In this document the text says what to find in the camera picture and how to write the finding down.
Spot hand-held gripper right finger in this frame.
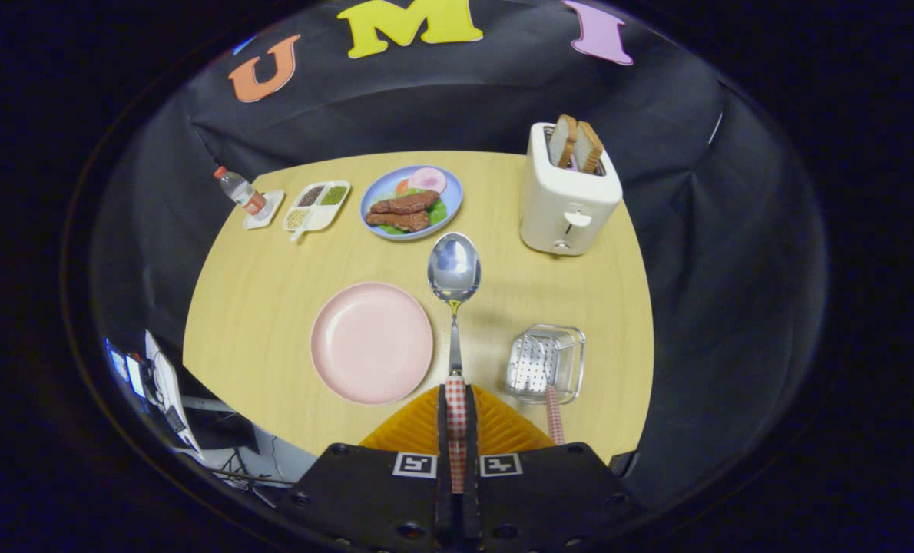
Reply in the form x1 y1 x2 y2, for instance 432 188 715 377
465 384 646 553

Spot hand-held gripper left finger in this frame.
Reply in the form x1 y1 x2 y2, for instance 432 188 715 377
273 384 452 553

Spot fork with red checked handle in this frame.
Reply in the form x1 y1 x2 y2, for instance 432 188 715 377
530 338 566 446

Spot spoon with red checked handle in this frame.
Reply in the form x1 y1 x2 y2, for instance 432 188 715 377
427 233 482 494

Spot perforated metal basket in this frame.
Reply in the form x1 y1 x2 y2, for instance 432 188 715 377
503 323 586 406

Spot pink plate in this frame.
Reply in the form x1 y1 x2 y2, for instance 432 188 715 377
310 282 435 406

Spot brown meat strip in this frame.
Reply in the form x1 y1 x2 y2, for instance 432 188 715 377
365 210 432 233
370 191 441 215

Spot green lettuce leaf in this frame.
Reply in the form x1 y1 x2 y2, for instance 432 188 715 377
376 188 449 235

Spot white equipment under table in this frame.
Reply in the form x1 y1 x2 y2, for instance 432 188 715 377
104 330 204 462

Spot white toaster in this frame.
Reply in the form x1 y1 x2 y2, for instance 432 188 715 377
519 122 624 257

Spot white divided condiment tray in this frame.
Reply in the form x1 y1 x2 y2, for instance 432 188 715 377
283 180 351 243

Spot blue plate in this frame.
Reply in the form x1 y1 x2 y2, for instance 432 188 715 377
359 165 464 242

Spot pink ham slice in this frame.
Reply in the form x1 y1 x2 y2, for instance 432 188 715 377
408 167 448 194

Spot small white square dish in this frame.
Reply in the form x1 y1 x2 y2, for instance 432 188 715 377
243 189 286 231

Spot toast slice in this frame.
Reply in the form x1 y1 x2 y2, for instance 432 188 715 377
548 114 578 169
572 121 605 174

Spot clear bottle with red cap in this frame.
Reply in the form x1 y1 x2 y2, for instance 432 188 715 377
214 167 267 217

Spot black cables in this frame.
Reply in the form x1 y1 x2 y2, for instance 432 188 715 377
211 442 298 491

